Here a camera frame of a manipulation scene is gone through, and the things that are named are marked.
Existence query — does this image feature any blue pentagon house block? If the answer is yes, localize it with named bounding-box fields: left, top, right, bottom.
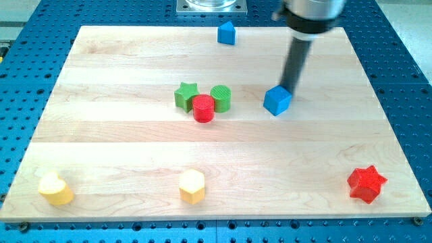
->
left=217, top=21, right=236, bottom=45

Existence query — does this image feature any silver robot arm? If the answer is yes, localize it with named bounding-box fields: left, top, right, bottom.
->
left=271, top=0, right=346, bottom=94

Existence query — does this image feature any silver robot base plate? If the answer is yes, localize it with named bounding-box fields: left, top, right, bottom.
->
left=175, top=0, right=248, bottom=16

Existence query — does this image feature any yellow heart block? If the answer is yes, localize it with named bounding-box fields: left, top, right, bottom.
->
left=38, top=171, right=74, bottom=206

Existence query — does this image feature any red cylinder block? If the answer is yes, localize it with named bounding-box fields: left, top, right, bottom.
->
left=192, top=94, right=215, bottom=123

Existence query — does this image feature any green star block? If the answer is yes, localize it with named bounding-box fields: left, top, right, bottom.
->
left=174, top=82, right=200, bottom=113

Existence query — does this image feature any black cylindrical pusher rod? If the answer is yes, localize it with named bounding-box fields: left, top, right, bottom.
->
left=279, top=37, right=312, bottom=95

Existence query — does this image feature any green cylinder block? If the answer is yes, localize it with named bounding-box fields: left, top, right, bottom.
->
left=210, top=85, right=232, bottom=113

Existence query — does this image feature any wooden board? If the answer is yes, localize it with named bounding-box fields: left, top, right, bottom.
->
left=1, top=26, right=431, bottom=222

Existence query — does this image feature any yellow hexagon block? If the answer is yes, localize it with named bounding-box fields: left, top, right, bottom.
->
left=179, top=169, right=205, bottom=205

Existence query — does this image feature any blue cube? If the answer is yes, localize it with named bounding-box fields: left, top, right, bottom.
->
left=263, top=86, right=292, bottom=116

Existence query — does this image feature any red star block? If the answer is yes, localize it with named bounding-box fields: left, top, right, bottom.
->
left=347, top=165, right=388, bottom=204

